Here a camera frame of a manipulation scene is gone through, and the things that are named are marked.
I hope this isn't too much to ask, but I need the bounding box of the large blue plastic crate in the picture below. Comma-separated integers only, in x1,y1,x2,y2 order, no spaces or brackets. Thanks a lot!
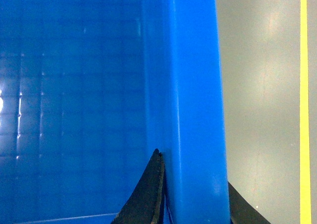
0,0,231,224

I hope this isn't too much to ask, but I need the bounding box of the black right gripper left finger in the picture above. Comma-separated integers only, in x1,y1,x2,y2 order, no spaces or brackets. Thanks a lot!
112,149,165,224

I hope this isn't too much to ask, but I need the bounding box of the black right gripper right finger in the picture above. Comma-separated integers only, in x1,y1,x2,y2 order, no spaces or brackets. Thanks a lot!
228,182,270,224

